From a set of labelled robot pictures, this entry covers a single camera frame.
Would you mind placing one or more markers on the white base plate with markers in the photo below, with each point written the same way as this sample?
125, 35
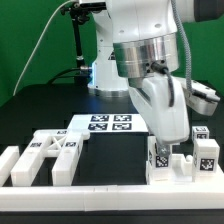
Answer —
108, 123

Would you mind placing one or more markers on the white chair seat block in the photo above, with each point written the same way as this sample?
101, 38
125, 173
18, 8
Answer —
181, 170

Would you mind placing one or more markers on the white cube nut right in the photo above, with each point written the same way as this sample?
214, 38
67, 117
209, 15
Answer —
200, 132

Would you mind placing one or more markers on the black camera stand pole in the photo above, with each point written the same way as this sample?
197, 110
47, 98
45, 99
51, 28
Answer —
78, 17

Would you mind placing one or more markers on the white chair back frame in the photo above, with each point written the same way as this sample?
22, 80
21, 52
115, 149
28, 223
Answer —
63, 145

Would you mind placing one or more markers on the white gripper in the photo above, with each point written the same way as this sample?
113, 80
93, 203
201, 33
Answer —
170, 124

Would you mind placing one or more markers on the white U-shaped border fence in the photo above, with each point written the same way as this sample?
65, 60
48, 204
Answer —
104, 198

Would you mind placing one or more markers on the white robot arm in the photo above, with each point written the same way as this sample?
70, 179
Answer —
152, 53

